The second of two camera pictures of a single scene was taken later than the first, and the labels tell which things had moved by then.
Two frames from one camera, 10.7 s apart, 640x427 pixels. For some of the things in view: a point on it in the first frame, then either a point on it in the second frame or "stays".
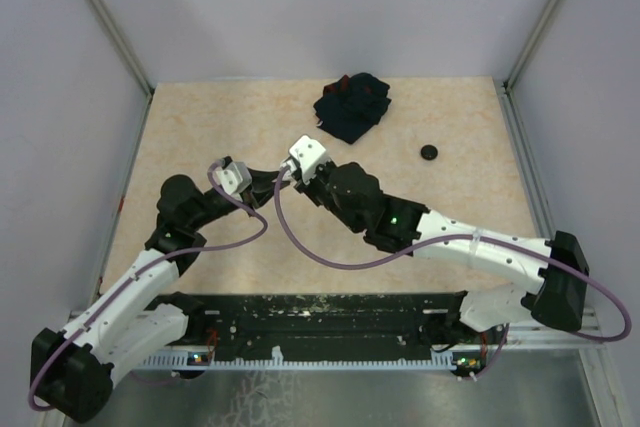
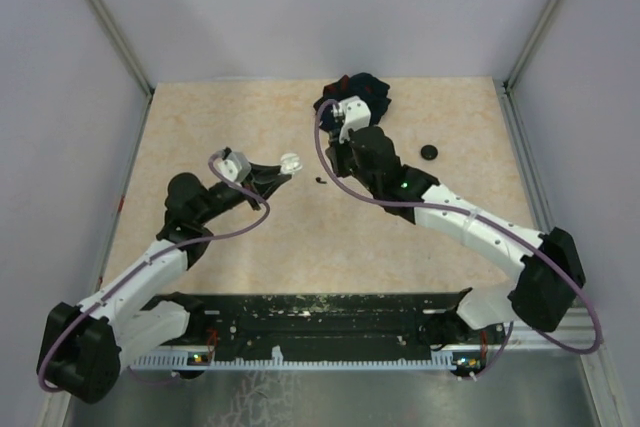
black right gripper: [308, 189] -> [335, 151]
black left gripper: [262, 189] stays
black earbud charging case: [429, 152] stays
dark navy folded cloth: [352, 106] stays
